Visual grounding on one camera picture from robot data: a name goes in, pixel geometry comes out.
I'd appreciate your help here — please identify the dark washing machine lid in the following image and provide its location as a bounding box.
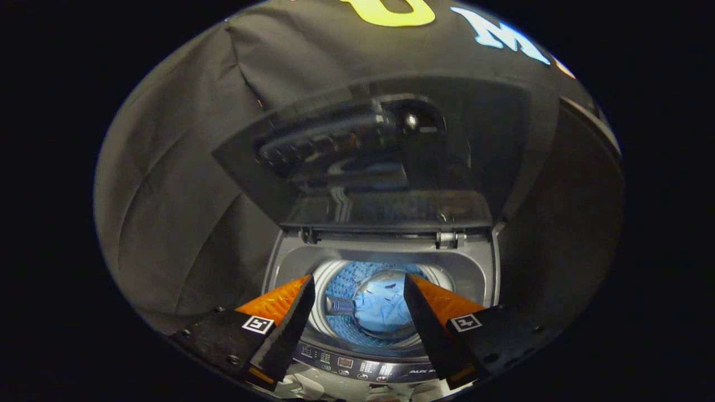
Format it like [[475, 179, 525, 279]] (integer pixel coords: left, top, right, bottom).
[[211, 75, 560, 233]]

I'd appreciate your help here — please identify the black backdrop cloth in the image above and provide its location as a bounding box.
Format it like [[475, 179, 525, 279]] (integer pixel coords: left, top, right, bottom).
[[94, 0, 623, 336]]

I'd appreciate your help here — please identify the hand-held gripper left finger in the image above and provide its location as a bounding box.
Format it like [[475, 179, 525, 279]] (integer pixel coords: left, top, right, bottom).
[[170, 275, 316, 391]]

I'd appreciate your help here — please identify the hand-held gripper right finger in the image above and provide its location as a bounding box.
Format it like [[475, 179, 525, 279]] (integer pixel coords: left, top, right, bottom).
[[403, 274, 559, 391]]

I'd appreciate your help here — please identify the light blue polo shirt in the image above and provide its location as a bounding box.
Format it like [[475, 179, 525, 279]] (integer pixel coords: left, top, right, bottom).
[[353, 277, 415, 333]]

